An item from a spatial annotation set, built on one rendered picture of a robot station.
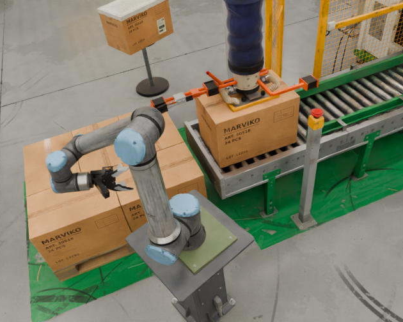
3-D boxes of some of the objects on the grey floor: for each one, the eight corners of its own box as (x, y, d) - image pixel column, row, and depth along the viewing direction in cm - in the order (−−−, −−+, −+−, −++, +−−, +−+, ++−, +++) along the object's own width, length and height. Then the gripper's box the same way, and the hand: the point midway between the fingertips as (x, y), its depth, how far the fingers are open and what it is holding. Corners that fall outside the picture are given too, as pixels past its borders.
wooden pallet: (171, 147, 367) (169, 136, 357) (211, 222, 298) (210, 211, 288) (48, 190, 344) (42, 179, 334) (61, 282, 274) (53, 271, 264)
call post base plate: (306, 209, 296) (306, 207, 294) (317, 223, 286) (318, 221, 284) (290, 216, 293) (290, 214, 291) (300, 230, 283) (300, 228, 281)
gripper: (86, 158, 177) (128, 154, 179) (94, 187, 190) (134, 183, 192) (84, 171, 171) (128, 167, 173) (93, 199, 184) (134, 195, 186)
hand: (132, 179), depth 180 cm, fingers open, 14 cm apart
